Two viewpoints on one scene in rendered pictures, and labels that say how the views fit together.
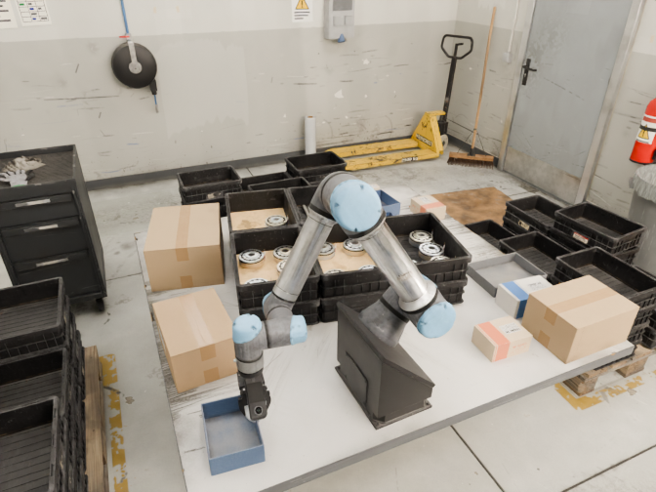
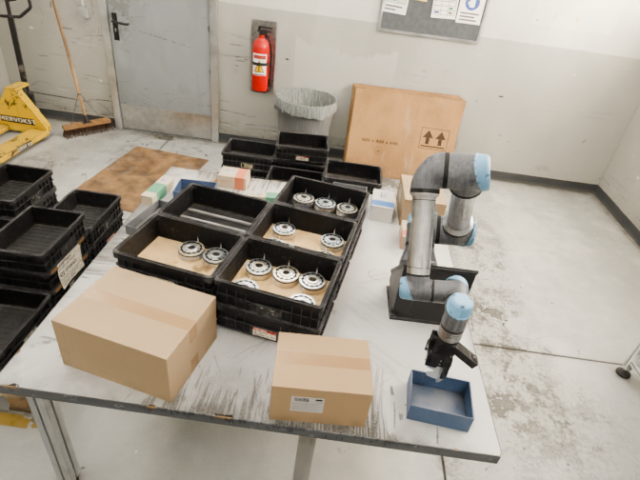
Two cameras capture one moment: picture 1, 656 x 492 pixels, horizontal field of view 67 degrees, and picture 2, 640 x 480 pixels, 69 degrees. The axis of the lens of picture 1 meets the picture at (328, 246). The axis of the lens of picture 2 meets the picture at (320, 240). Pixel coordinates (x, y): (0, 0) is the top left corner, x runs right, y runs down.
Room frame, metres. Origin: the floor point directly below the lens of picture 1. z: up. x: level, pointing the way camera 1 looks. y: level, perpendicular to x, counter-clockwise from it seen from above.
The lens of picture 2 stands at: (0.94, 1.38, 1.98)
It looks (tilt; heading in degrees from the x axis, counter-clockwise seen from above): 34 degrees down; 295
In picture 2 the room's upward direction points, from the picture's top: 8 degrees clockwise
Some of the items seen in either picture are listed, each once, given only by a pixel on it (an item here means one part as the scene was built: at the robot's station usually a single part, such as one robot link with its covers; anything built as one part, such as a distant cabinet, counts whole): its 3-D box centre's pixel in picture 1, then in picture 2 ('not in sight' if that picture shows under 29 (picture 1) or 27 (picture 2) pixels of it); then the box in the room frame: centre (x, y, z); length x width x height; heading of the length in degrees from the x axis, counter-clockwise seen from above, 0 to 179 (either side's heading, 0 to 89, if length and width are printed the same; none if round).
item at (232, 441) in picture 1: (231, 431); (438, 399); (0.95, 0.27, 0.74); 0.20 x 0.15 x 0.07; 19
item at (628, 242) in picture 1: (589, 252); (300, 168); (2.55, -1.59, 0.37); 0.42 x 0.34 x 0.46; 24
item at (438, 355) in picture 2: (251, 379); (441, 349); (1.00, 0.21, 0.89); 0.09 x 0.08 x 0.12; 18
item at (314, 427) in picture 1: (342, 341); (279, 321); (1.77, -0.07, 0.35); 1.60 x 1.60 x 0.70; 24
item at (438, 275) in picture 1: (416, 249); (322, 208); (1.76, -0.37, 0.87); 0.40 x 0.30 x 0.11; 13
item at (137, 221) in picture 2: not in sight; (161, 220); (2.41, 0.02, 0.73); 0.27 x 0.20 x 0.05; 101
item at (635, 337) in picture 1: (595, 307); (349, 199); (2.02, -1.38, 0.37); 0.40 x 0.30 x 0.45; 24
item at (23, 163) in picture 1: (23, 162); not in sight; (2.67, 1.75, 0.88); 0.29 x 0.22 x 0.03; 24
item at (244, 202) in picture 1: (261, 220); (182, 256); (2.01, 0.31, 0.87); 0.40 x 0.30 x 0.11; 13
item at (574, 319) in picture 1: (577, 316); (419, 201); (1.42, -0.92, 0.78); 0.30 x 0.22 x 0.16; 114
